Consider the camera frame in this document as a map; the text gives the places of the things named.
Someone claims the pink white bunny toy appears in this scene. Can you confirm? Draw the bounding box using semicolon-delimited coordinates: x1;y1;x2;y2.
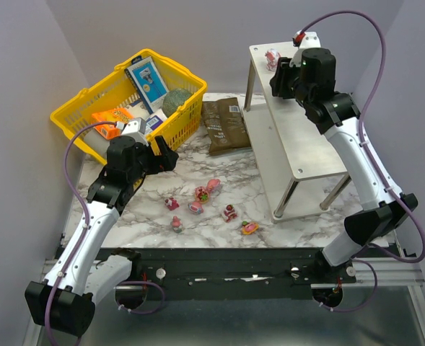
265;48;281;72

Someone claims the pink toy blue bow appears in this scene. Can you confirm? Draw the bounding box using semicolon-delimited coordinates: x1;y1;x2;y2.
188;201;204;215

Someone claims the pink mushroom toy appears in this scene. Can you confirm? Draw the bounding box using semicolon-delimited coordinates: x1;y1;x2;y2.
171;216;183;234

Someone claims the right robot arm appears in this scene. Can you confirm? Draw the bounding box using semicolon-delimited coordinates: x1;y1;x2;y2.
270;48;418;270

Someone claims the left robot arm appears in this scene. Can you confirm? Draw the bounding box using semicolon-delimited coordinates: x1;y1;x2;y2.
25;136;178;338

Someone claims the white metal shelf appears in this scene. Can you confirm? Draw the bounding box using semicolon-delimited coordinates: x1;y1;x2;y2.
242;43;351;223

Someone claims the purple white box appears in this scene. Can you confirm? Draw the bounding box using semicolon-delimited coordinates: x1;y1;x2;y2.
145;109;167;135

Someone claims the pink cake toy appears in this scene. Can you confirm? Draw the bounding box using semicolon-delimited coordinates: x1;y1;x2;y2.
165;198;180;210

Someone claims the orange snack box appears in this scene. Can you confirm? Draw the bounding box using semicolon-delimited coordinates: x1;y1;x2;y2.
91;107;133;141

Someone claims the white box in basket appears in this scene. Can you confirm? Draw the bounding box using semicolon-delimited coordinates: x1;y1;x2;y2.
126;99;150;120

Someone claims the pink bear strawberry toy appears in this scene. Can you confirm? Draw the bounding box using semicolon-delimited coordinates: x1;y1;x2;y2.
194;186;210;204

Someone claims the grey paper roll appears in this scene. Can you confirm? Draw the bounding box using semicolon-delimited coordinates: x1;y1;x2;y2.
83;129;110;158

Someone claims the pink bear toy lying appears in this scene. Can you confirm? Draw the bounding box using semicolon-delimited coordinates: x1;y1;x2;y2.
206;178;222;195

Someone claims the green round melon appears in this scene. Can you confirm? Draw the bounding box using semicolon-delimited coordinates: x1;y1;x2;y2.
162;88;192;117

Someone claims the brown snack bag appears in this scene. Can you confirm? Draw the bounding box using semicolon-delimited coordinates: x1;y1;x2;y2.
201;97;251;156

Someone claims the yellow plastic basket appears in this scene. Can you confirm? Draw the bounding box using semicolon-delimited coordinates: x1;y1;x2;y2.
51;48;207;164

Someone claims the blue razor package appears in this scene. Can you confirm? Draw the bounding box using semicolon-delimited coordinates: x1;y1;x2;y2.
125;56;169;114

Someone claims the red strawberry cake toy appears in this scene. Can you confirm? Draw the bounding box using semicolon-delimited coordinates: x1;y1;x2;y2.
222;204;237;223

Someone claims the pink toy orange plate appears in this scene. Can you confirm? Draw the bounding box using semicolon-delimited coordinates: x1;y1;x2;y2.
241;221;259;235

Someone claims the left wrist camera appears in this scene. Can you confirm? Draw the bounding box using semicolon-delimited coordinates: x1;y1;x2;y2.
115;117;149;146

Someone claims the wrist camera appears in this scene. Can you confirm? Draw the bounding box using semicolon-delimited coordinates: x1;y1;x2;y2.
115;117;149;146
289;31;321;68

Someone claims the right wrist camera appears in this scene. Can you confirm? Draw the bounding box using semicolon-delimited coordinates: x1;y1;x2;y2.
289;31;321;68

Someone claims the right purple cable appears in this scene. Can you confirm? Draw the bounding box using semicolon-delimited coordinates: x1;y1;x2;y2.
300;9;425;264

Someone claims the purple cable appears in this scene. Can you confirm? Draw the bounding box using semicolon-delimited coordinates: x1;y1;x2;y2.
300;9;425;264
44;121;119;346

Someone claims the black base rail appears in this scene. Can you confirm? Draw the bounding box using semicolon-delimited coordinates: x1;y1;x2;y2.
96;248;356;306

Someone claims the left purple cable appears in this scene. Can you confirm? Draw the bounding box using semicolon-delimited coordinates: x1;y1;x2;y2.
44;121;119;346

